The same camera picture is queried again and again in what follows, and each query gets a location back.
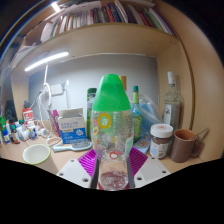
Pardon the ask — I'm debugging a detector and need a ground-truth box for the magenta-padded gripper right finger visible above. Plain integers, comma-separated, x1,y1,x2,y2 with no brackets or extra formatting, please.
128,146,172,189

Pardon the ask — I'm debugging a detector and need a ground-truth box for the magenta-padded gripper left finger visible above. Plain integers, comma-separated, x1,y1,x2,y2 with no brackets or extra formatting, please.
56,148,100,189

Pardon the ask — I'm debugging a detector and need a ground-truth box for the clear bottle with green cap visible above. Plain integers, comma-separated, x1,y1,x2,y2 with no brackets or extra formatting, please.
89,73,135,192

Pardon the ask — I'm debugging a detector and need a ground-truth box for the light blue hairbrush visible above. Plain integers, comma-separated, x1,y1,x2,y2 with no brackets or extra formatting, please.
51,139,93,153

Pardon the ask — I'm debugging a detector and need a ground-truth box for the brown jar with white lid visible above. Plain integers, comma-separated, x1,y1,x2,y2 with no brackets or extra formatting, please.
149,123,174,160

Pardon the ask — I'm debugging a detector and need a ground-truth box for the white tape roll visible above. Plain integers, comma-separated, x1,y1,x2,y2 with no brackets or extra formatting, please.
45,135,63,147

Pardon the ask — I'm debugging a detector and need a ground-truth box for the brown mug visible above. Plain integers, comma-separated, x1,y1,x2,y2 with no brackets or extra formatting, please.
169,128,203,164

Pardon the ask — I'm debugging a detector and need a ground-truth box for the white and blue carton box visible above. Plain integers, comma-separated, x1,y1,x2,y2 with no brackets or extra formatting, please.
57,107,88,145

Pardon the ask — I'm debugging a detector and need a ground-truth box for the glass bottle with green cap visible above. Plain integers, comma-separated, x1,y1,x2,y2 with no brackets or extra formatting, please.
131,85,144,143

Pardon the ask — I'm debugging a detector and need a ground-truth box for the blue plastic bag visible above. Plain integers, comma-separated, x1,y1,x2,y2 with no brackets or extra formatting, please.
139,94,164,148

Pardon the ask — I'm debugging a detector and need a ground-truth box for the clear glass bottle white cap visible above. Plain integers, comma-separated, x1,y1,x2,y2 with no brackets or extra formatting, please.
163,71,184,134

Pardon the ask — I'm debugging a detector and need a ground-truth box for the dark supplement bottle green lid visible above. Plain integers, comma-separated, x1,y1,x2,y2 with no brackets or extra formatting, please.
10,124,20,144

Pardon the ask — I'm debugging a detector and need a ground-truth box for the red and white canister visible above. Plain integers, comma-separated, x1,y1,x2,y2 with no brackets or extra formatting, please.
22,107,35,126

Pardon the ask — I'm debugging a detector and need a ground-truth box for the white LED light bar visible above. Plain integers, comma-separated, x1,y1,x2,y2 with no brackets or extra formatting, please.
23,50,70,73

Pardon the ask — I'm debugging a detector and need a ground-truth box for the wooden shelf unit with books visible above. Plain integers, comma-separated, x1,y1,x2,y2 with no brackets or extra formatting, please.
0,0,224,163

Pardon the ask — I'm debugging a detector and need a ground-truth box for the white mug with green handle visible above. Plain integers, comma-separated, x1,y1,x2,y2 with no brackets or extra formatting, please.
22,143,59,174

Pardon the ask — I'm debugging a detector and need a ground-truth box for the white cable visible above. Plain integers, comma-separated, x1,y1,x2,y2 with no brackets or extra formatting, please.
34,64,54,138

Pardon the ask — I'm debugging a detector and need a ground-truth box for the white wall power outlet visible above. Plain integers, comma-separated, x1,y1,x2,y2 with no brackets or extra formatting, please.
49,83,64,97

